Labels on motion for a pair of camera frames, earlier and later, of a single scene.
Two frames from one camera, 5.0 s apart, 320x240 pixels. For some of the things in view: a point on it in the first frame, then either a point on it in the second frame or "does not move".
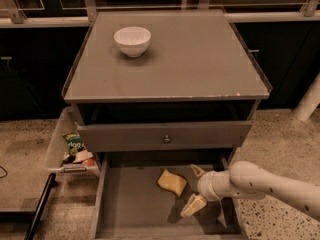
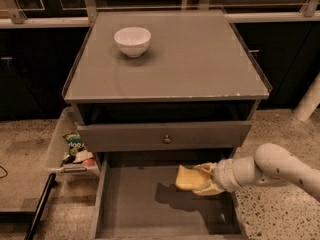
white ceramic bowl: [133, 40] does not move
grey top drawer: [163, 136] does not move
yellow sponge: [171, 181] to [189, 179]
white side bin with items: [67, 154] does not move
